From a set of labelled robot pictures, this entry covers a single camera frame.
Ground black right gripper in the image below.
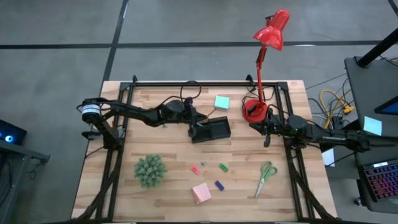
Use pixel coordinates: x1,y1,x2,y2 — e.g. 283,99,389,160
249,108,290,148

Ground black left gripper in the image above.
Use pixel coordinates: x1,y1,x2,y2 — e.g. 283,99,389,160
183,97,209,139

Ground teal sticky note pad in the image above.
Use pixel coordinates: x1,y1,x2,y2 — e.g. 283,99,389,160
214,95,231,110

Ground green-handled scissors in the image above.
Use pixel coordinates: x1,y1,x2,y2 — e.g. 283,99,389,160
254,161,279,199

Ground pink sticky note pad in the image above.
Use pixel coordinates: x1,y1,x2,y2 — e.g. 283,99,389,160
191,182,213,205

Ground black mesh desk organizer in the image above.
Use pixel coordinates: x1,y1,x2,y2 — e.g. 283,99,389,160
191,116,232,144

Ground green succulent in patterned pot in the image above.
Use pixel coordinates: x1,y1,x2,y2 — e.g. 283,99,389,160
134,154,168,189

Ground white paper sheet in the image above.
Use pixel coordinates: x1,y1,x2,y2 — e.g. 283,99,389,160
322,147,336,168

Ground red desk lamp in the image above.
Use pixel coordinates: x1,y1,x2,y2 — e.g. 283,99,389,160
242,8,290,124

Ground grey side desk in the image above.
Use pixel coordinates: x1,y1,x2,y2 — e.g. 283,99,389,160
344,55,398,139

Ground light blue sticky note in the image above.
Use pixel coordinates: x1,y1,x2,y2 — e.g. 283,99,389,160
363,116,383,137

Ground black monitor with blue screen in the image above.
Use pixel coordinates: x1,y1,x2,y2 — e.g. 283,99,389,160
374,95,398,116

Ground laptop with lit keyboard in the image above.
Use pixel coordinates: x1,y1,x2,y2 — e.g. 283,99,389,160
358,159,398,203

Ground black monitor pole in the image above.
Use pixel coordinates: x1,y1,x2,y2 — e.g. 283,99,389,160
355,27,398,68

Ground grey metal stand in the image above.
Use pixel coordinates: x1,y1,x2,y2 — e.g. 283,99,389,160
0,139,51,224

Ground black computer with blue light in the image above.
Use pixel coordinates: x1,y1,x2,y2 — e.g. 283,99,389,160
0,119,28,146

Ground black aluminium table frame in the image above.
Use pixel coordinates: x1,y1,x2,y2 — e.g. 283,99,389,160
73,74,338,223

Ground yellow cable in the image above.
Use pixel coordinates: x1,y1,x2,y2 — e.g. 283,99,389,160
319,89,355,130

